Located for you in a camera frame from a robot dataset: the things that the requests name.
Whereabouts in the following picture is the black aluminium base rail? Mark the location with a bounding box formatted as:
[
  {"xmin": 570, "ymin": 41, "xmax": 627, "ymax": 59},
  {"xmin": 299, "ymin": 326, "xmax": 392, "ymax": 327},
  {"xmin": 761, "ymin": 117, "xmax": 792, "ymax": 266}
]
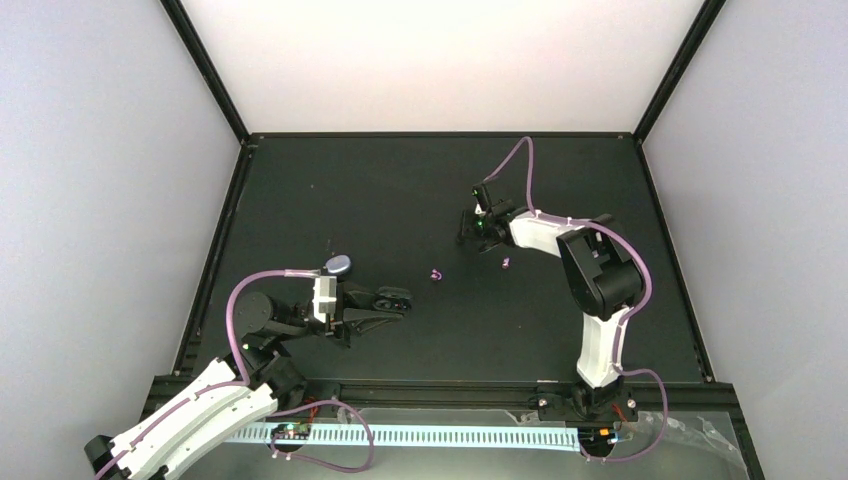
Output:
[{"xmin": 297, "ymin": 380, "xmax": 738, "ymax": 410}]

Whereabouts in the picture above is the left electronics board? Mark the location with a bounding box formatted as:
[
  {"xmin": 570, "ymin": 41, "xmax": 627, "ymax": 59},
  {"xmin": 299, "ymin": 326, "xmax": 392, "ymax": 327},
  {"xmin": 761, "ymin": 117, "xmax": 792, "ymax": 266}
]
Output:
[{"xmin": 271, "ymin": 423, "xmax": 312, "ymax": 442}]

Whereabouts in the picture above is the right electronics board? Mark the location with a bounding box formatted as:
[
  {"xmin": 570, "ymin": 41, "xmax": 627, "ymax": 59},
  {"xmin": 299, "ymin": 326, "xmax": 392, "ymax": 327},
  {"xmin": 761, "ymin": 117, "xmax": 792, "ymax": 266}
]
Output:
[{"xmin": 578, "ymin": 428, "xmax": 633, "ymax": 445}]

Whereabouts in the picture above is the right black frame post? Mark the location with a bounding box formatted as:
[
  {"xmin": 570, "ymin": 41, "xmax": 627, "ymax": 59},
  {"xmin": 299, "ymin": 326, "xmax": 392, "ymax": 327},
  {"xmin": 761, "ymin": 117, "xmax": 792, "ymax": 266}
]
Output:
[{"xmin": 633, "ymin": 0, "xmax": 726, "ymax": 145}]

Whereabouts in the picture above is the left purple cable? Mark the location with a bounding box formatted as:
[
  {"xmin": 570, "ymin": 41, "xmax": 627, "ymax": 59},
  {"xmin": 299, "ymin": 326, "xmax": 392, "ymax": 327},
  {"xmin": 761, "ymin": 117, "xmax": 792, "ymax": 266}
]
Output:
[{"xmin": 95, "ymin": 267, "xmax": 329, "ymax": 480}]

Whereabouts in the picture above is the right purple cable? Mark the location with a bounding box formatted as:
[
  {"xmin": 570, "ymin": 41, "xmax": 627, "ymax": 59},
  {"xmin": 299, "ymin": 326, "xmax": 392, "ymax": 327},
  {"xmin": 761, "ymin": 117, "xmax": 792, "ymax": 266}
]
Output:
[{"xmin": 483, "ymin": 136, "xmax": 669, "ymax": 464}]

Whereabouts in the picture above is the lilac earbud charging case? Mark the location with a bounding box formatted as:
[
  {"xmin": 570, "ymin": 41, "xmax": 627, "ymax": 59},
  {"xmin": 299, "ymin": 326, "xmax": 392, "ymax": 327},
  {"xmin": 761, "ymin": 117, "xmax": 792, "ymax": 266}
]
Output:
[{"xmin": 323, "ymin": 254, "xmax": 352, "ymax": 276}]

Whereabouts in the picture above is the clear plastic sheet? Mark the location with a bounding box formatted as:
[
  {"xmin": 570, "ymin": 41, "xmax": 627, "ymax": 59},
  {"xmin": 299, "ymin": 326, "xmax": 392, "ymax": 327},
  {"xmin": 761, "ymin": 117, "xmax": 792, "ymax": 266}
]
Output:
[{"xmin": 507, "ymin": 410, "xmax": 749, "ymax": 479}]

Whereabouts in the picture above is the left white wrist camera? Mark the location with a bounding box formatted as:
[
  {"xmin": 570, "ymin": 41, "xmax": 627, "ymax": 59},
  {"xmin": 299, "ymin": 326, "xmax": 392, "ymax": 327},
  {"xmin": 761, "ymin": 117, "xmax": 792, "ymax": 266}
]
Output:
[{"xmin": 311, "ymin": 275, "xmax": 338, "ymax": 324}]

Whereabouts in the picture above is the electronics board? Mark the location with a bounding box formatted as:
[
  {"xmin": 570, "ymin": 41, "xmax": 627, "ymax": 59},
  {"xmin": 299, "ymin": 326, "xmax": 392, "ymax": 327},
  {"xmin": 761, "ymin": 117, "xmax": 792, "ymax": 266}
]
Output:
[
  {"xmin": 578, "ymin": 428, "xmax": 633, "ymax": 445},
  {"xmin": 271, "ymin": 423, "xmax": 312, "ymax": 442}
]

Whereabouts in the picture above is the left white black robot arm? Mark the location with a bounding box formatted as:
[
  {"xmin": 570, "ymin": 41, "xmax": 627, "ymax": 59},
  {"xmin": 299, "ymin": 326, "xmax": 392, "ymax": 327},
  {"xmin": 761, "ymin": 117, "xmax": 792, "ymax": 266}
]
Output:
[{"xmin": 84, "ymin": 276, "xmax": 413, "ymax": 479}]

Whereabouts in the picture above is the purple cable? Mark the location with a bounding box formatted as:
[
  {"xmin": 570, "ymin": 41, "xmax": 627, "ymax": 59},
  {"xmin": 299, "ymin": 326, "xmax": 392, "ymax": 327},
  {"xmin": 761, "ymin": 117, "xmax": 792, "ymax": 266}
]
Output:
[
  {"xmin": 483, "ymin": 136, "xmax": 669, "ymax": 464},
  {"xmin": 95, "ymin": 267, "xmax": 329, "ymax": 480}
]

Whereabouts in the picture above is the white slotted cable duct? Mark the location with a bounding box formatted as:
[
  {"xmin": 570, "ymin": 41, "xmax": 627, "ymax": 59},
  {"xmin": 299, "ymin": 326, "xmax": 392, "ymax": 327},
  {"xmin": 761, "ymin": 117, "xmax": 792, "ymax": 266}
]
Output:
[{"xmin": 226, "ymin": 422, "xmax": 580, "ymax": 452}]

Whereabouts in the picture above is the left black frame post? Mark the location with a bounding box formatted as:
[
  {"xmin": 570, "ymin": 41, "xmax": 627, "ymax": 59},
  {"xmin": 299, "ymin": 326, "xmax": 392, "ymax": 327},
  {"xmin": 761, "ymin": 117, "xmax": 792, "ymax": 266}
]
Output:
[{"xmin": 160, "ymin": 0, "xmax": 250, "ymax": 144}]

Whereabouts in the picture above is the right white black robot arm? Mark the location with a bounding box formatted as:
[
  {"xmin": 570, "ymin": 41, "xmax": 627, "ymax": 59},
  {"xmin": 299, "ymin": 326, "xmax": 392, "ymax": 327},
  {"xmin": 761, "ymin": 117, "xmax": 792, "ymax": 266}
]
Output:
[{"xmin": 457, "ymin": 182, "xmax": 650, "ymax": 421}]

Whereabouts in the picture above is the black earbud holder insert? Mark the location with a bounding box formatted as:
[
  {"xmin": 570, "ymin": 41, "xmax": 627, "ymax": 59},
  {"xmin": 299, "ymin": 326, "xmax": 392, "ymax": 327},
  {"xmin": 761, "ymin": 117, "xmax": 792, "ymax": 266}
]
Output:
[{"xmin": 373, "ymin": 286, "xmax": 413, "ymax": 313}]

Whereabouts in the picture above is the black frame post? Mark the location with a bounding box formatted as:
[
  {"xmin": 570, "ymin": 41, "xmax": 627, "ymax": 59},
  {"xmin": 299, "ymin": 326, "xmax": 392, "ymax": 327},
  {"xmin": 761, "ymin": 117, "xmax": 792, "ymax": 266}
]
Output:
[
  {"xmin": 160, "ymin": 0, "xmax": 250, "ymax": 144},
  {"xmin": 633, "ymin": 0, "xmax": 726, "ymax": 145}
]

